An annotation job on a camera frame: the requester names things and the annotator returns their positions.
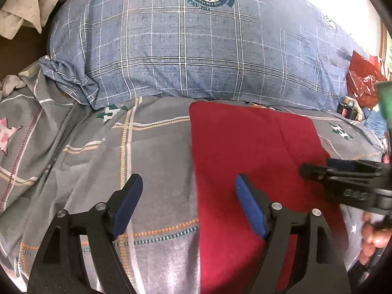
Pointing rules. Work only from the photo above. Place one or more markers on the blue cloth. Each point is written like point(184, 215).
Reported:
point(375, 125)

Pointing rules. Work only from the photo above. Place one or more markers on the blue plaid pillow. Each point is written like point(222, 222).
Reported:
point(183, 52)

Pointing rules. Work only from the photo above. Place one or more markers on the grey plaid bed sheet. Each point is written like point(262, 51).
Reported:
point(92, 159)

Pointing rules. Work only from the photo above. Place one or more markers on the wooden window frame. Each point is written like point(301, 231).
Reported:
point(384, 43)

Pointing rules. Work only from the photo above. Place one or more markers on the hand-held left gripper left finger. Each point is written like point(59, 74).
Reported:
point(127, 208)

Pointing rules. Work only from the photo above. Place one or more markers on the red plastic bag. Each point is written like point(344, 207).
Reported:
point(360, 79)

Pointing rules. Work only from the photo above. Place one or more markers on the white crumpled cloth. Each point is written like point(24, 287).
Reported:
point(18, 15)

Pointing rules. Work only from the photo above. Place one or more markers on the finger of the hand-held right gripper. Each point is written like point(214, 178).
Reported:
point(343, 164)
point(314, 172)

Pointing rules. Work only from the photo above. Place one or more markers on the red garment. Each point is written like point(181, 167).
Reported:
point(245, 144)

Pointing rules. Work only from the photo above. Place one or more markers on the person's right hand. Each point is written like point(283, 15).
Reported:
point(376, 239)

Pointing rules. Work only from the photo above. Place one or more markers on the small pale crumpled cloth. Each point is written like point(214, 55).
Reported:
point(13, 84)

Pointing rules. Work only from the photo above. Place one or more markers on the green blurred object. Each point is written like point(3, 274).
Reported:
point(385, 98)

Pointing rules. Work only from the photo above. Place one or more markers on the small dark bottle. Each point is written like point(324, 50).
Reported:
point(347, 108)

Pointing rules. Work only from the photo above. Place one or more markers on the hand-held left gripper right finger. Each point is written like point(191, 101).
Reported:
point(251, 208)

